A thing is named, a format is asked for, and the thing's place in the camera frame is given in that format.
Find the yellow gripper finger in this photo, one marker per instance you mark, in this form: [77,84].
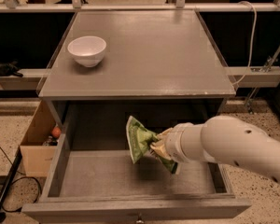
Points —
[158,149]
[162,135]

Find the green jalapeno chip bag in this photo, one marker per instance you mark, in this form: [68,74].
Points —
[139,138]

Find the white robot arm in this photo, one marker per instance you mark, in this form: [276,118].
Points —
[224,140]

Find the open grey top drawer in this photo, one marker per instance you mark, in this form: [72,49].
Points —
[92,178]

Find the metal drawer knob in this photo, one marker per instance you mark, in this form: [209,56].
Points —
[139,220]

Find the grey cabinet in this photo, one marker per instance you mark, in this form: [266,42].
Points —
[159,65]

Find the orange ball in box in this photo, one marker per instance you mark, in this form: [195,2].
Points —
[56,132]

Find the white bowl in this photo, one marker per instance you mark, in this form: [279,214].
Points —
[87,50]

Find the cardboard box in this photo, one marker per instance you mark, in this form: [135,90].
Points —
[38,145]

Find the metal frame rail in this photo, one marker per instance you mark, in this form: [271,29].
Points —
[200,7]

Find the black object on rail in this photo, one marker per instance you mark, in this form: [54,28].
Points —
[10,69]

